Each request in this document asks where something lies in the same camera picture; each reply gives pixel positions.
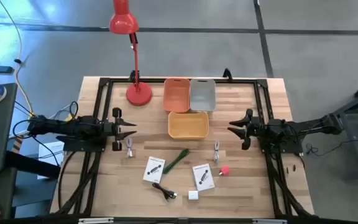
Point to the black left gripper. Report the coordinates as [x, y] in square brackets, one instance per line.
[110, 128]

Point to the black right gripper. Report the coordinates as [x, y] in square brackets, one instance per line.
[258, 129]

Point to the small red plug adapter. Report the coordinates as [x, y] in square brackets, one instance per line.
[225, 170]

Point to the white printed booklet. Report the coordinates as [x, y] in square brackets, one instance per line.
[154, 169]
[203, 177]

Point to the small white charger cube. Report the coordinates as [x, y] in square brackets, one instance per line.
[193, 195]

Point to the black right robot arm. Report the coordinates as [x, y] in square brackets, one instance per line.
[306, 126]

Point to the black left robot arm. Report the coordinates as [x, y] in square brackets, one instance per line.
[73, 127]

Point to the grey plastic bin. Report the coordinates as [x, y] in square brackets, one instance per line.
[202, 95]

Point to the yellow plastic bin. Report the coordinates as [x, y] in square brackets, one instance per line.
[188, 125]

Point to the orange plastic bin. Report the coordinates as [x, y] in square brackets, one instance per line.
[176, 95]

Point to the red desk lamp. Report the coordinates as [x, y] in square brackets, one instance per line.
[139, 93]

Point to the white paper sheet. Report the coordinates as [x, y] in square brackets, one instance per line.
[50, 151]

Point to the black metal table frame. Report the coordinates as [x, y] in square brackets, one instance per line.
[244, 81]

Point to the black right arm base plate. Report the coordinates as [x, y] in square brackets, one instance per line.
[291, 149]

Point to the black frame clamp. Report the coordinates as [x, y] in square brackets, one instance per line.
[227, 74]

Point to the silver rail bracket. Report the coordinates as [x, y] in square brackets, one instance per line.
[95, 220]
[269, 221]

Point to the black front rail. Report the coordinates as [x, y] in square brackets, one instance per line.
[179, 221]

